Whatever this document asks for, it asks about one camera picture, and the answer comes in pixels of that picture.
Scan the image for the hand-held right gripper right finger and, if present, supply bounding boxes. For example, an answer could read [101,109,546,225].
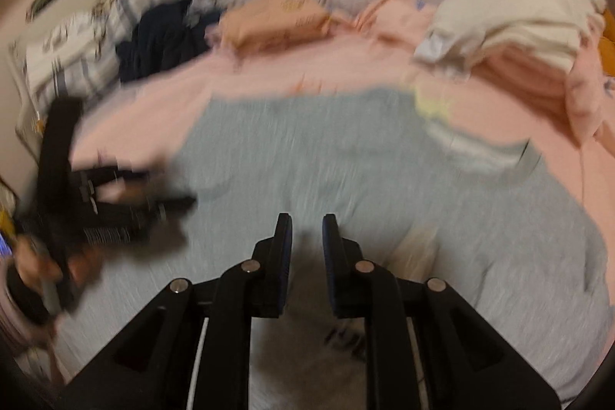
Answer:
[322,213,563,410]

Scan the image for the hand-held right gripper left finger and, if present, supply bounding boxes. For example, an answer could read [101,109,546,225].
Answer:
[62,213,294,410]

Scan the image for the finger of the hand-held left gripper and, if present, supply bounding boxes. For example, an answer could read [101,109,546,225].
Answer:
[72,165,157,202]
[93,195,199,228]

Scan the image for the grey sweater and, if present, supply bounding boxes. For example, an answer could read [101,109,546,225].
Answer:
[53,88,613,410]

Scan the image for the person's left forearm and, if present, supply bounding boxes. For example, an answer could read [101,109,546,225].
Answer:
[0,271,61,387]

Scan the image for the person's left hand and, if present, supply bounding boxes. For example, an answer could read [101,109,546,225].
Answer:
[14,241,105,292]

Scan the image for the pink printed bedsheet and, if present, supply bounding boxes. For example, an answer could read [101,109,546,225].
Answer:
[67,30,615,228]

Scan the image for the navy blue garment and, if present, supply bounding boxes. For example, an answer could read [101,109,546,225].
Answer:
[115,0,218,84]

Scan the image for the orange folded garment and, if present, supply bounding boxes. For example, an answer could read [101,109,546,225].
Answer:
[211,0,338,55]

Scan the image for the pale pink folded garment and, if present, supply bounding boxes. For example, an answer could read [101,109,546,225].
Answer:
[354,0,439,46]

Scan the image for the salmon pink folded garment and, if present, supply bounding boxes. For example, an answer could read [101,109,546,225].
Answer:
[473,47,575,115]

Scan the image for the light pink crumpled garment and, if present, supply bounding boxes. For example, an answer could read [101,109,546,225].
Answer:
[564,50,615,149]

